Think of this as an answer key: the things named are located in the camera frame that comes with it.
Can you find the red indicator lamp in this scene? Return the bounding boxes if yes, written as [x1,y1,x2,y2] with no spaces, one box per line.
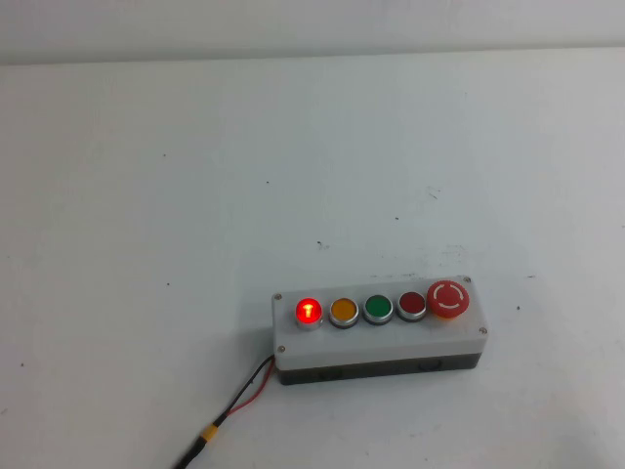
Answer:
[295,297,324,332]

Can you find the dark red push button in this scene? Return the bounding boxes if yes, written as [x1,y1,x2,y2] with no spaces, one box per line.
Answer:
[396,291,428,323]

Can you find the red emergency stop button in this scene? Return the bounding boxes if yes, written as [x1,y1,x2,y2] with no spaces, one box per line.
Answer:
[426,279,471,320]

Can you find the black wire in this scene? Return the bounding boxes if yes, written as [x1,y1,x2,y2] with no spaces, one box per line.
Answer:
[217,355,276,422]

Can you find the grey button control box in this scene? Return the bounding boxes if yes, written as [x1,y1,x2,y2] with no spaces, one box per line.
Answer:
[271,275,489,387]

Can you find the yellow push button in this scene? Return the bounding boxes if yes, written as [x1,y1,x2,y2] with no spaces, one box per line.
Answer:
[327,296,360,329]

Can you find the green push button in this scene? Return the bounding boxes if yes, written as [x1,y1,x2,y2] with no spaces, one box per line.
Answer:
[361,293,395,326]

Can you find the red wire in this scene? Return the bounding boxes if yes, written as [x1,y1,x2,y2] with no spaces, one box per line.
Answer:
[225,363,276,417]

